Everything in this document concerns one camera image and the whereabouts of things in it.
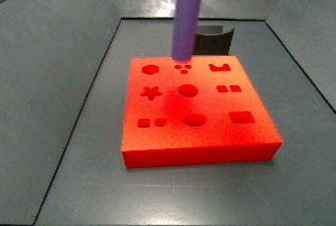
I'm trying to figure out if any purple cylinder peg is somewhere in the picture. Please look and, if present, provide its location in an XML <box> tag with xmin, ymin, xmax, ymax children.
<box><xmin>171</xmin><ymin>0</ymin><xmax>201</xmax><ymax>63</ymax></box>

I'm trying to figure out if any red shape sorter block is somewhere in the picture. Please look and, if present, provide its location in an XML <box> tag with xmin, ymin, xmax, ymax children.
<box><xmin>121</xmin><ymin>56</ymin><xmax>282</xmax><ymax>168</ymax></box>

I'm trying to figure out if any black curved cradle stand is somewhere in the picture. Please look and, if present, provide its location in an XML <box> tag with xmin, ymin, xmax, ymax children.
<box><xmin>193</xmin><ymin>26</ymin><xmax>234</xmax><ymax>55</ymax></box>

